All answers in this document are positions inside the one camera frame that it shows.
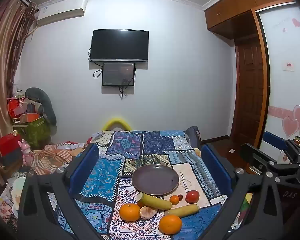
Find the dark purple round plate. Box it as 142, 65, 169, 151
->
131, 165, 180, 197

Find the yellow banana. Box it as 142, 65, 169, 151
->
164, 204, 200, 218
136, 192, 172, 211

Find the brown wooden door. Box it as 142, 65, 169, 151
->
230, 9, 270, 151

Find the black wall television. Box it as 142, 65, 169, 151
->
89, 29, 149, 63

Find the pink plush toy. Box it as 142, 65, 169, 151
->
18, 139, 35, 166

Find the grey curved pillow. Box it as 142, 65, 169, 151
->
25, 87, 57, 131

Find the orange box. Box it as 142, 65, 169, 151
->
20, 113, 41, 123

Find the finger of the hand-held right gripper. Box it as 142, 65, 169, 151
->
262, 131, 300, 165
240, 142, 278, 175

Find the blue patchwork blanket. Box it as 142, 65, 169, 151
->
52, 130, 240, 240

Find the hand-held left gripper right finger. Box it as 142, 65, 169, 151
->
201, 143, 284, 240

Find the red tomato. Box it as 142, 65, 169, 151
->
185, 190, 200, 204

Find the white air conditioner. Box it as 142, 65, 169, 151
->
36, 0, 88, 27

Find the yellow foam ring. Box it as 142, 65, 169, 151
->
102, 117, 133, 132

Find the red gift box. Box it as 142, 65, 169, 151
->
0, 133, 25, 153

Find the orange striped cloth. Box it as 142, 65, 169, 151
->
31, 142, 91, 176

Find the white clutter pile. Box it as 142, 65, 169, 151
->
0, 172, 26, 222

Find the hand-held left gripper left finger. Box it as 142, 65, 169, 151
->
17, 143, 111, 240

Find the dark blue bag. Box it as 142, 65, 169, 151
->
184, 126, 202, 151

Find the small black wall monitor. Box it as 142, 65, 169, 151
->
102, 62, 135, 87

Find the green cardboard box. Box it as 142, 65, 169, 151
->
13, 116, 52, 151

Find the striped brown curtain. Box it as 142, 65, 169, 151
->
0, 0, 38, 188

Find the large orange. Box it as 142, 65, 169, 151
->
158, 214, 183, 235
119, 203, 142, 222

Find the red bag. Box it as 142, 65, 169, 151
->
7, 98, 28, 118

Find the wooden overhead cabinet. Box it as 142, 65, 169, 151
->
204, 0, 300, 40

